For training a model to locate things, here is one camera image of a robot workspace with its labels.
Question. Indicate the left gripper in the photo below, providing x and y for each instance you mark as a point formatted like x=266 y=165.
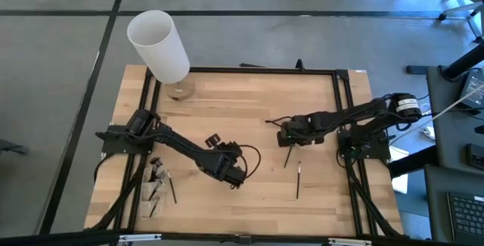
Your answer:
x=223 y=162

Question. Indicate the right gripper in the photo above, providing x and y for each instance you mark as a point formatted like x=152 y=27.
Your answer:
x=302 y=130

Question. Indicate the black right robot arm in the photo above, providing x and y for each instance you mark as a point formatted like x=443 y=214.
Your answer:
x=363 y=109

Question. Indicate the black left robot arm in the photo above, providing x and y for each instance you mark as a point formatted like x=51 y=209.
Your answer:
x=177 y=144

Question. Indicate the black clamp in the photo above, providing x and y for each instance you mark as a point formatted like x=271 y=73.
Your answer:
x=299 y=65

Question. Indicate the clear acrylic organizer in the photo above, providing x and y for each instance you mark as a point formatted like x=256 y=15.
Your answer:
x=163 y=197

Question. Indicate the white paper sheet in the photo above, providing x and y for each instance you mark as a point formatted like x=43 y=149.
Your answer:
x=401 y=184

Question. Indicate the black desk support bar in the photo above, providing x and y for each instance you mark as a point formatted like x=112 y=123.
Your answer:
x=412 y=160
x=465 y=62

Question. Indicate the white power adapter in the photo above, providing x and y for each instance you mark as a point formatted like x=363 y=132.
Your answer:
x=429 y=132

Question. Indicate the white lamp with wooden base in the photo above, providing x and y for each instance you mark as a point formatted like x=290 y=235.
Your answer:
x=159 y=49

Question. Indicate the dark grey desk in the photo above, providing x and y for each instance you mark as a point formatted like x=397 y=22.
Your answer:
x=435 y=200
x=446 y=144

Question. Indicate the small black device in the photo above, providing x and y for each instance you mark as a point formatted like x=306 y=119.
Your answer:
x=475 y=157

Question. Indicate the black laptop keyboard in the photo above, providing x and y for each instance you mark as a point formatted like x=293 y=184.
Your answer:
x=467 y=215

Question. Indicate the grey office chair base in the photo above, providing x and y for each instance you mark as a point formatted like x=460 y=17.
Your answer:
x=469 y=7

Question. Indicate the black floor object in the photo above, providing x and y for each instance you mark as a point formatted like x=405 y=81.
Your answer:
x=11 y=147

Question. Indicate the black aluminium table frame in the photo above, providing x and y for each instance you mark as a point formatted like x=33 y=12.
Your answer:
x=227 y=70

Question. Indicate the silver bracket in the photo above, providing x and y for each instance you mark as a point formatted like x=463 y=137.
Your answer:
x=140 y=237
x=349 y=241

